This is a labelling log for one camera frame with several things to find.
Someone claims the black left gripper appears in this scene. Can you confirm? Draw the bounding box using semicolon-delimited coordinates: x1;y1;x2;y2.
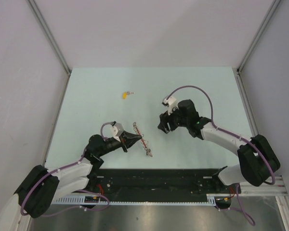
97;130;141;157

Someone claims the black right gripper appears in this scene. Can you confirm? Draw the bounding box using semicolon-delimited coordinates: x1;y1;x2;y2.
158;104;189;134

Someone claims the red handled metal key holder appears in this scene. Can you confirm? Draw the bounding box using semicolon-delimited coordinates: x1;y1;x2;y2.
132;122;153;157

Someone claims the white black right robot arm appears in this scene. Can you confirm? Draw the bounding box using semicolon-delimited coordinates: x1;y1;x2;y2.
158;97;280;193

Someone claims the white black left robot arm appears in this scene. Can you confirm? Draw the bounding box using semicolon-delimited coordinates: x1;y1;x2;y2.
15;131;142;218

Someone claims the key with yellow tag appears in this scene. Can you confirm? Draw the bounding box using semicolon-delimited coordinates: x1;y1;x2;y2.
122;91;134;100

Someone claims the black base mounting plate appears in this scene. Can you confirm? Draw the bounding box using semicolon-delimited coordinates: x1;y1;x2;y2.
84;169;236;194

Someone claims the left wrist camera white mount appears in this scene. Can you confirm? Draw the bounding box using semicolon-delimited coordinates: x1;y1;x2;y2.
110;121;124;142

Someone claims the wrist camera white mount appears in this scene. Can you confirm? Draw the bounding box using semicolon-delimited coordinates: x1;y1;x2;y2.
162;96;178;116
110;121;124;142

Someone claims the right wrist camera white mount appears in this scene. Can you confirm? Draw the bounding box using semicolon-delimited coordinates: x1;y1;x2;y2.
162;96;178;116

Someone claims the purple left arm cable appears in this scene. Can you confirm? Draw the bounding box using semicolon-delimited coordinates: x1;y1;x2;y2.
19;121;116;217

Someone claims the grey slotted cable duct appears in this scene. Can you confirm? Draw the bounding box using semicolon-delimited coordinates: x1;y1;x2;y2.
52;194;230;206

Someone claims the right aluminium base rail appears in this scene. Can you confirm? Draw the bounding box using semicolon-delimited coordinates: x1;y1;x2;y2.
240;176;288;196

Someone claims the left aluminium frame post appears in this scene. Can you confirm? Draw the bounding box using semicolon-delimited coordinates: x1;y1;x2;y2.
26;0;72;74

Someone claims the aluminium frame post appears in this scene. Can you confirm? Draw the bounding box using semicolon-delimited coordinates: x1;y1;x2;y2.
26;0;72;74
236;0;283;75

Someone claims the right aluminium frame post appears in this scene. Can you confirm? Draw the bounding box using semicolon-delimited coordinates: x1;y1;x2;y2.
236;0;283;75

